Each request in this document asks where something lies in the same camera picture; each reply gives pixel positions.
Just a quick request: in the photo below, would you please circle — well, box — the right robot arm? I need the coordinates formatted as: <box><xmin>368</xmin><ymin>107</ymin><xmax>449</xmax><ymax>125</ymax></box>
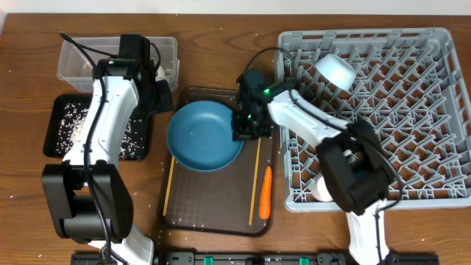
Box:
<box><xmin>232</xmin><ymin>82</ymin><xmax>397</xmax><ymax>264</ymax></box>

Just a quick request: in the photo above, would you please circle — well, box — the left wooden chopstick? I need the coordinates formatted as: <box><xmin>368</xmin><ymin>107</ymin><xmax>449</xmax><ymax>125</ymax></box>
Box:
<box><xmin>162</xmin><ymin>155</ymin><xmax>175</xmax><ymax>216</ymax></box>

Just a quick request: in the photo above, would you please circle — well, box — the black tray bin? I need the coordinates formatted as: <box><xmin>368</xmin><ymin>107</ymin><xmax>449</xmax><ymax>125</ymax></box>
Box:
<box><xmin>43</xmin><ymin>93</ymin><xmax>153</xmax><ymax>160</ymax></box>

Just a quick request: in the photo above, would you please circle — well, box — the brown serving tray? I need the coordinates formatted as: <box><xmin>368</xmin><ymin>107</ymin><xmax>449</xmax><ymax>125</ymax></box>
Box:
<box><xmin>163</xmin><ymin>88</ymin><xmax>277</xmax><ymax>237</ymax></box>

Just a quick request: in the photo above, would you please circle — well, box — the grey dishwasher rack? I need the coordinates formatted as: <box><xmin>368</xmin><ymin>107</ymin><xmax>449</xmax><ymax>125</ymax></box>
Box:
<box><xmin>275</xmin><ymin>28</ymin><xmax>470</xmax><ymax>210</ymax></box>

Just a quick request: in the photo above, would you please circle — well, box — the pile of white rice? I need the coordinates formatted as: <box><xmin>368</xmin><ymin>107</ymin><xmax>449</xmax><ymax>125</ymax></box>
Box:
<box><xmin>54</xmin><ymin>103</ymin><xmax>146</xmax><ymax>160</ymax></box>

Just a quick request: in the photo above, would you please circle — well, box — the light blue bowl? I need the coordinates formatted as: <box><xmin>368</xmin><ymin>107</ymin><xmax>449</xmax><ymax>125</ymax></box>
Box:
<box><xmin>314</xmin><ymin>54</ymin><xmax>356</xmax><ymax>91</ymax></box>

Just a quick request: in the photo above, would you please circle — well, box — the wooden chopstick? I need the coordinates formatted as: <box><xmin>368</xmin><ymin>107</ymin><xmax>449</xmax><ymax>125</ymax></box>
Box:
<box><xmin>249</xmin><ymin>138</ymin><xmax>261</xmax><ymax>226</ymax></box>
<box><xmin>162</xmin><ymin>155</ymin><xmax>175</xmax><ymax>216</ymax></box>

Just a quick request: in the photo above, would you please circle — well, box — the pink cup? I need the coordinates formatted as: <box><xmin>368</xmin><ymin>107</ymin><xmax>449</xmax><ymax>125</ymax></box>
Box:
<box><xmin>311</xmin><ymin>174</ymin><xmax>333</xmax><ymax>202</ymax></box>

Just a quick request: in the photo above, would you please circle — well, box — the clear plastic bin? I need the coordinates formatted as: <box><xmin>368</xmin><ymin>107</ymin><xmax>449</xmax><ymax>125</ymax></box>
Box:
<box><xmin>57</xmin><ymin>37</ymin><xmax>180</xmax><ymax>93</ymax></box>

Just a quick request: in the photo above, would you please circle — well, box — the right wooden chopstick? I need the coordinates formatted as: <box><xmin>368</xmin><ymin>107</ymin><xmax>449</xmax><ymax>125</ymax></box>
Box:
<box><xmin>249</xmin><ymin>138</ymin><xmax>261</xmax><ymax>226</ymax></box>

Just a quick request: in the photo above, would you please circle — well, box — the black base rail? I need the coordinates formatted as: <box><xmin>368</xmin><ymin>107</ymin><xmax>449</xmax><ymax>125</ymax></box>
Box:
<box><xmin>71</xmin><ymin>251</ymin><xmax>441</xmax><ymax>265</ymax></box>

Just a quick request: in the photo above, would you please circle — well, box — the dark blue plate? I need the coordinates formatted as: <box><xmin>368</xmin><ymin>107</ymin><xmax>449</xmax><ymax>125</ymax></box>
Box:
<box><xmin>166</xmin><ymin>100</ymin><xmax>244</xmax><ymax>172</ymax></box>

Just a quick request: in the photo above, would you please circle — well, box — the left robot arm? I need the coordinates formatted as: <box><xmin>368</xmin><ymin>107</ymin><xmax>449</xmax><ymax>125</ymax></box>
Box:
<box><xmin>41</xmin><ymin>59</ymin><xmax>173</xmax><ymax>264</ymax></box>

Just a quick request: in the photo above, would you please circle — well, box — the orange carrot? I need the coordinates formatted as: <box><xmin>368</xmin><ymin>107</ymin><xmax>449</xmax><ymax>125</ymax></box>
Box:
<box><xmin>258</xmin><ymin>166</ymin><xmax>272</xmax><ymax>219</ymax></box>

